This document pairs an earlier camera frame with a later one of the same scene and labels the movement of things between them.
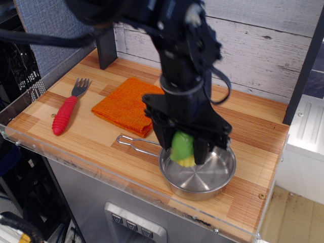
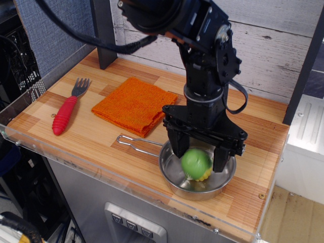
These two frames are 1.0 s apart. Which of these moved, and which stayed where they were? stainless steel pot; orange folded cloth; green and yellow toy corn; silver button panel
Moved: green and yellow toy corn
Stayed: orange folded cloth; stainless steel pot; silver button panel
